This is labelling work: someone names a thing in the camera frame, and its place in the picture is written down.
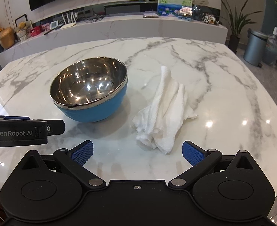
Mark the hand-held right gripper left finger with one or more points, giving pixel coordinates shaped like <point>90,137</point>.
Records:
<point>83,154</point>

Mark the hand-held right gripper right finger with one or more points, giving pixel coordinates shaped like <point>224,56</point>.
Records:
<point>193,155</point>

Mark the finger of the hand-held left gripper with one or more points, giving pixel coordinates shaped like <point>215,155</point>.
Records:
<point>23,139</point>
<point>16,118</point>

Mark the blue steel-lined bowl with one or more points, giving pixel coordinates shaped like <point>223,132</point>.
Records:
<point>100,108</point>

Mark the gold round vase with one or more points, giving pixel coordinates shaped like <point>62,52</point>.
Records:
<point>6,38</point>

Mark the teddy bear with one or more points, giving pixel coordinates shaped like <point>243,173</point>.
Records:
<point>22,31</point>

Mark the red box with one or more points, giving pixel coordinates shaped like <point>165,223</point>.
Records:
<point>35,32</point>

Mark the pink photo card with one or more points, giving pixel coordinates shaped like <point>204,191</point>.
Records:
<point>45,27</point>

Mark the white thermometer display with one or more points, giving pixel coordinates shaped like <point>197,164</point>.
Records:
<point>54,25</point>

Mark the white router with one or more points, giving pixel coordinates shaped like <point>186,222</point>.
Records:
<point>69,24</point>

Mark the long-leaf potted plant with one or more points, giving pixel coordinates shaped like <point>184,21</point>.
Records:
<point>234,40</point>

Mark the grey trash can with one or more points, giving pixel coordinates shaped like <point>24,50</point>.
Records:
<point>254,47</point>

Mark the large water bottle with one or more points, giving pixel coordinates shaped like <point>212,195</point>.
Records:
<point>272,49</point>

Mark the cow figurines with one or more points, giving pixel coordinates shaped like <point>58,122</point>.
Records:
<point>210,20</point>

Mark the photo box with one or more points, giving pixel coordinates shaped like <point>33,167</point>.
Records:
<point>185,13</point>

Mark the dark glass jar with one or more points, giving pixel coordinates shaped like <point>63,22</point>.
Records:
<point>197,13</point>

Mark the black soundbar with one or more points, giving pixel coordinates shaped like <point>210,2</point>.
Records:
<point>122,8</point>

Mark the water lily painting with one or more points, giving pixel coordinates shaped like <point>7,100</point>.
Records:
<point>172,4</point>

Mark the black picture frame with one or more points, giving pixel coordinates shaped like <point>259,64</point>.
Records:
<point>23,17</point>

